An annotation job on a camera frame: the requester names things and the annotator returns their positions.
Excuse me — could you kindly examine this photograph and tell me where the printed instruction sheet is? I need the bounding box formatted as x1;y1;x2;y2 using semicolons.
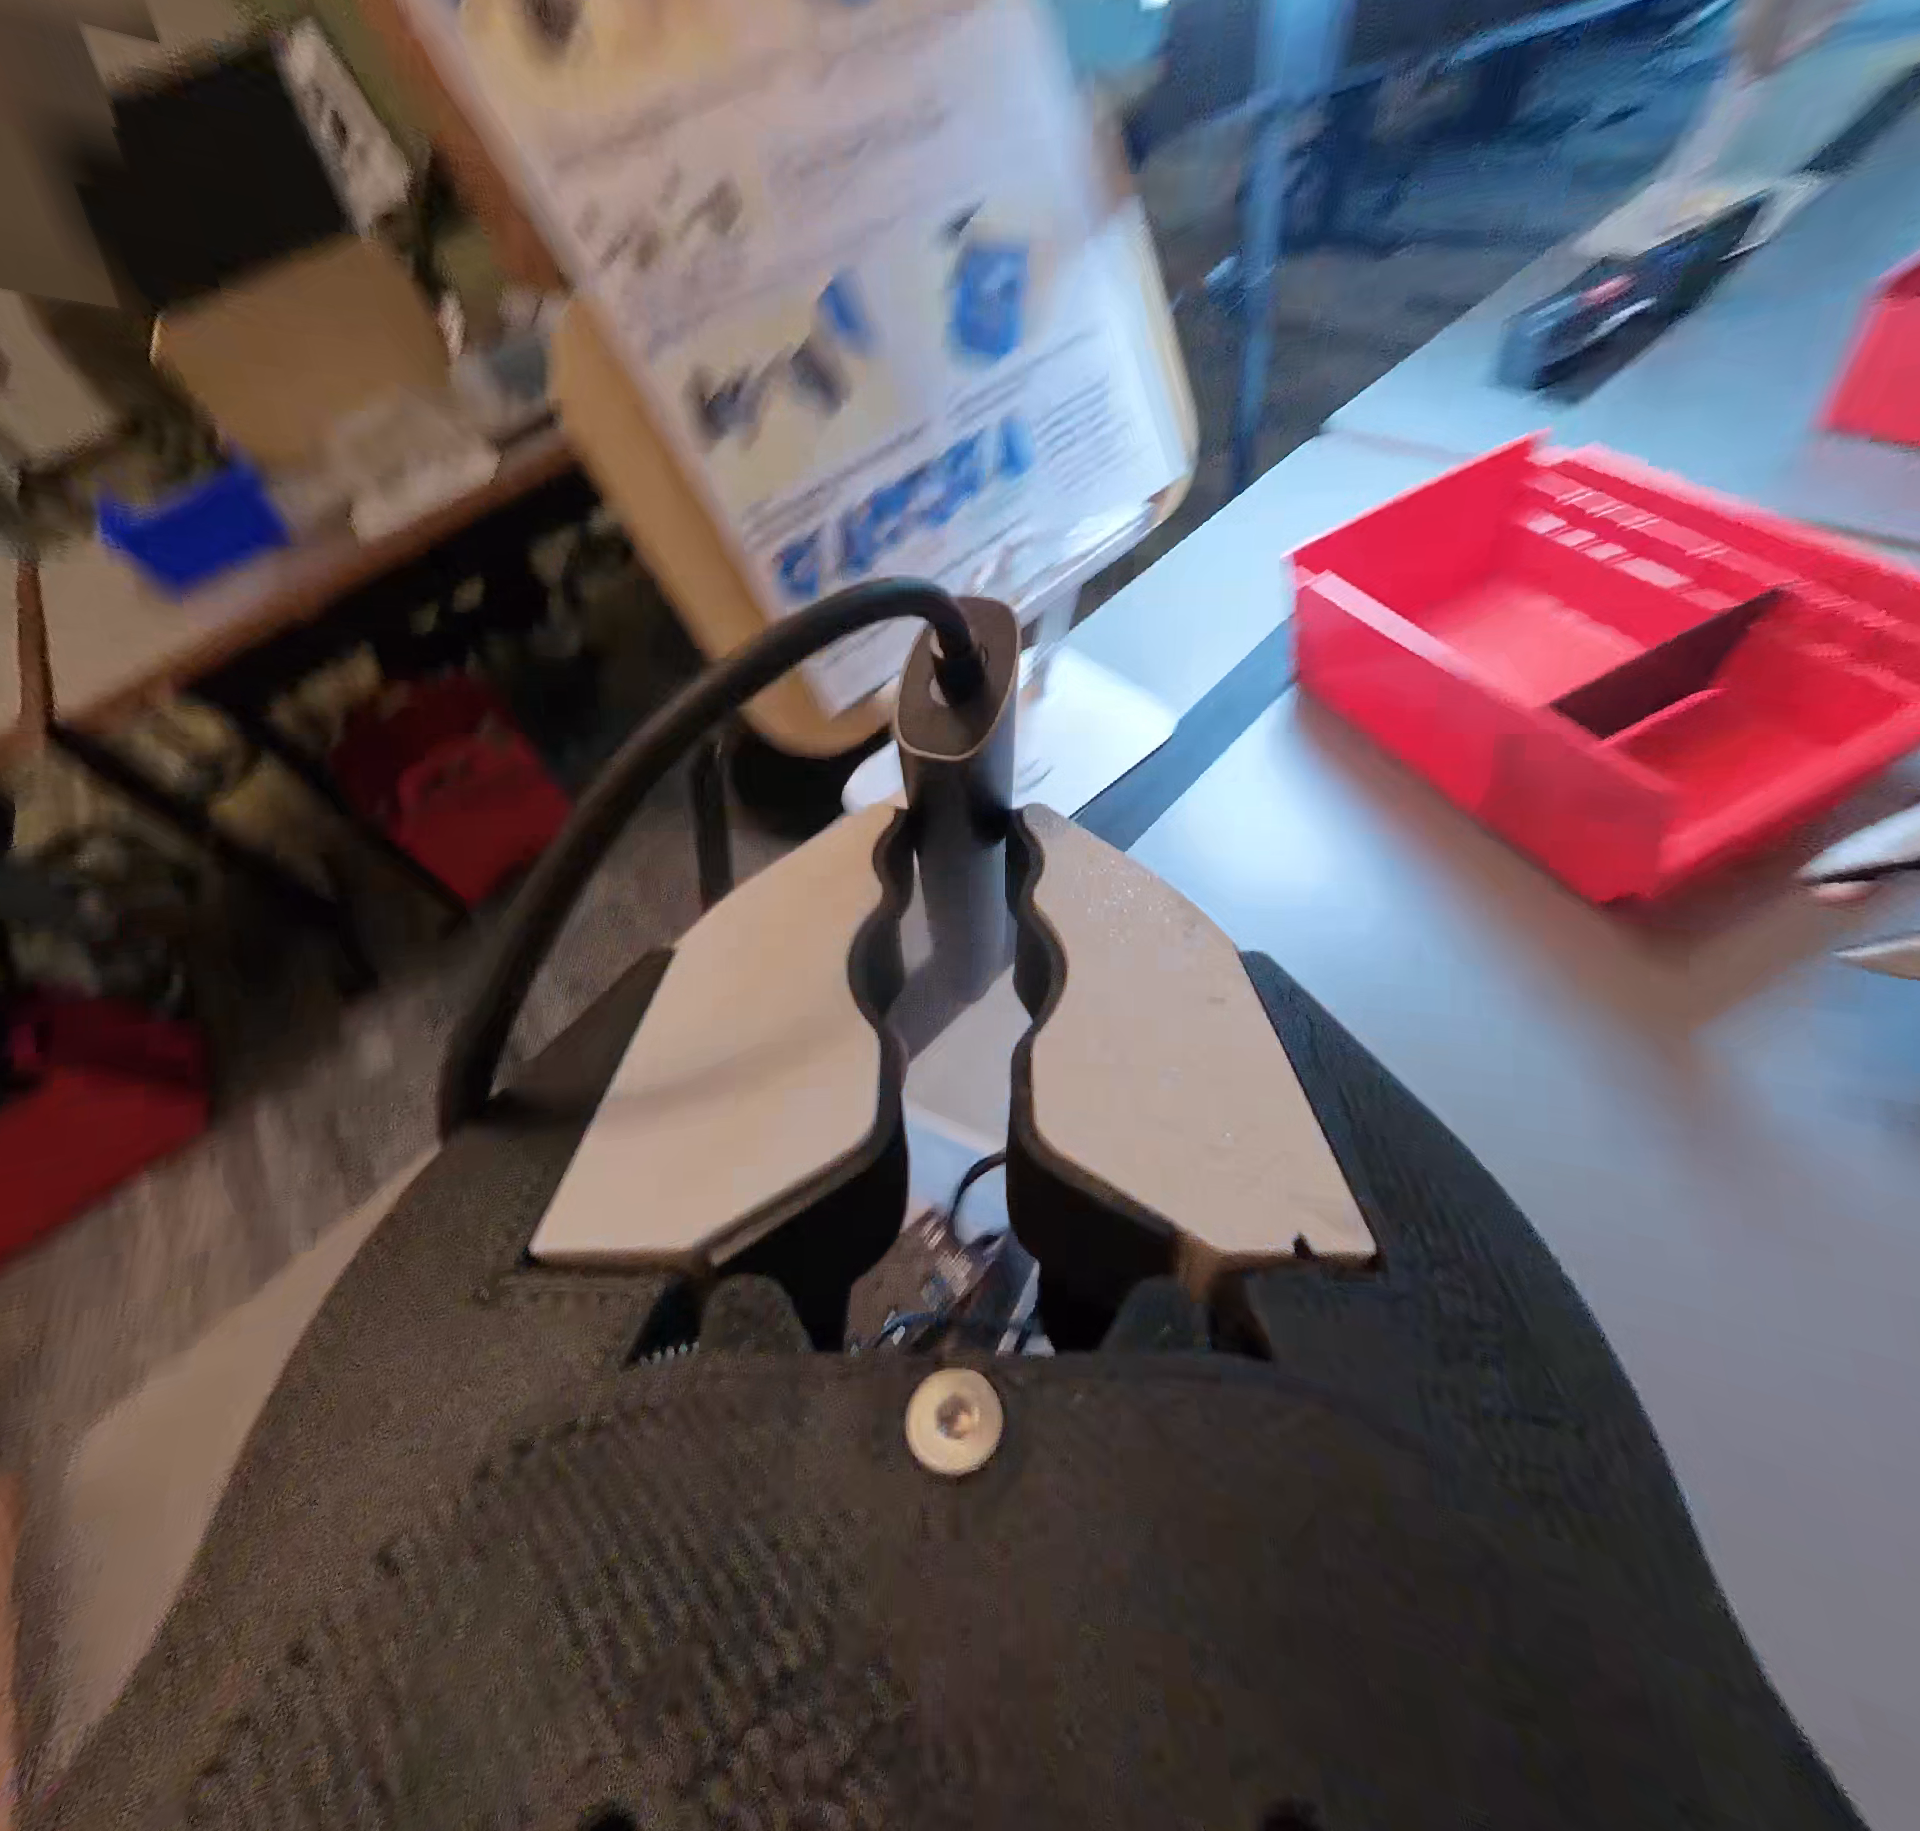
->
342;0;1188;713

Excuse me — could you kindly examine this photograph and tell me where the wooden table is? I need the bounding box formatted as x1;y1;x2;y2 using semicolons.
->
0;413;586;768

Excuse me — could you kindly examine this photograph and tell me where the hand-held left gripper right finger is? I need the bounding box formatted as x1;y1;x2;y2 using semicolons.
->
1002;803;1379;1276

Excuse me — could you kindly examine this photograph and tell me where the black device with red button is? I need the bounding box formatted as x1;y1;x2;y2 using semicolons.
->
1498;192;1774;396

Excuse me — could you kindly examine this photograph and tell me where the blue plastic bin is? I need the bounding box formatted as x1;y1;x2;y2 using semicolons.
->
94;454;297;591

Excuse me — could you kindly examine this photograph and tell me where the instruction sheet on stand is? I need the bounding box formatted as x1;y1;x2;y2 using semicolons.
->
306;0;1203;816

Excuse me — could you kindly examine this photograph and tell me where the cardboard box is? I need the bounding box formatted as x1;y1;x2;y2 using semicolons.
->
149;234;455;472

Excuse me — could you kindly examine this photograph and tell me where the red ribbed plastic bin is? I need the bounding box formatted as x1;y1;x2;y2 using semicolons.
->
1819;252;1920;448

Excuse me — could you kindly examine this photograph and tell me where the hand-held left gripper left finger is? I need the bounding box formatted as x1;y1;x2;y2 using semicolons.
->
526;806;912;1273

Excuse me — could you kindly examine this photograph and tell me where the grey usb hub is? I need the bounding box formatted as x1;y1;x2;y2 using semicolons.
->
435;579;1025;1146

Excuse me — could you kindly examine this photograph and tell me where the black bin divider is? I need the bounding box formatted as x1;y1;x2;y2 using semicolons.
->
1550;582;1798;741

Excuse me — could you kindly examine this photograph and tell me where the red bag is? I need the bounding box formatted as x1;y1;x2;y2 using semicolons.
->
327;672;575;907
0;988;214;1265

